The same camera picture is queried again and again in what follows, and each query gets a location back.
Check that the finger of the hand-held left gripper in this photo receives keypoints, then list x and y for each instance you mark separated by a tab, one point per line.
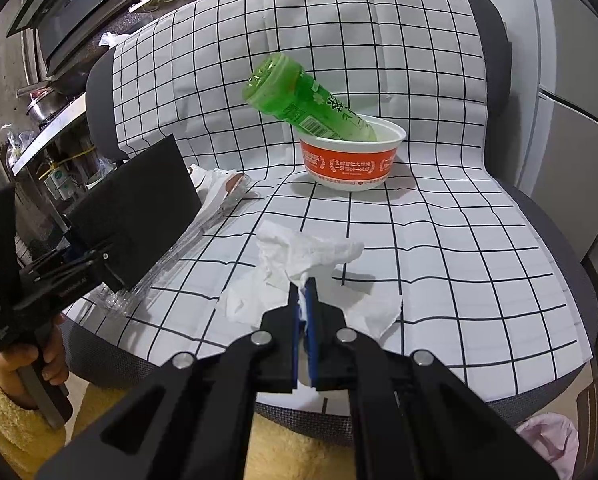
74	290
64	265

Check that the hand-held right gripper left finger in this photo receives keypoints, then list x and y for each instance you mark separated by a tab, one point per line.
294	330

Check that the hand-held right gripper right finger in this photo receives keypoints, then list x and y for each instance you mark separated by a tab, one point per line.
313	340

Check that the white tissue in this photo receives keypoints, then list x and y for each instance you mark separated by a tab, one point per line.
299	255

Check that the person's left forearm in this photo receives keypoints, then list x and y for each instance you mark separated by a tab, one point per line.
9	440

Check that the person's left hand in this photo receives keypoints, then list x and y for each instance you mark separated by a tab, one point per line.
8	372

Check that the clear plastic tray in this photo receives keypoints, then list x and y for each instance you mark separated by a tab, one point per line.
146	296

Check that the yellow fuzzy clothing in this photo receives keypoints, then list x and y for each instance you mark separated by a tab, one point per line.
299	450

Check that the steel stove counter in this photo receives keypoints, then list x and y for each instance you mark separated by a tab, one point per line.
49	135

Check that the white black-checked cloth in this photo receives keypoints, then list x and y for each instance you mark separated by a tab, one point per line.
429	260

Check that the steel pot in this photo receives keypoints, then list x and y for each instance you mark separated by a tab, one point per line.
46	105

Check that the orange white noodle bowl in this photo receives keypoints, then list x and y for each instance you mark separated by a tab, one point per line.
349	160

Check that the black wok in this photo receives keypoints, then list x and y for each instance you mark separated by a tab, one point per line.
71	82

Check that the white plastic bag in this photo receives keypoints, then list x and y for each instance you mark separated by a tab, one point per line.
113	39

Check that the green plastic bottle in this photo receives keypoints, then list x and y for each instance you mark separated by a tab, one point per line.
284	90

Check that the black range hood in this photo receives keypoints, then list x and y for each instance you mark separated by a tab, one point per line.
79	15

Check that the brown cardboard box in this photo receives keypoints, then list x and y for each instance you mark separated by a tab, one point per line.
593	395

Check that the grey refrigerator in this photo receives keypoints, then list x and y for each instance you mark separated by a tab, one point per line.
569	135

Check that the grey upholstered chair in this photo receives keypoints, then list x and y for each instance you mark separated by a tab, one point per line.
494	45

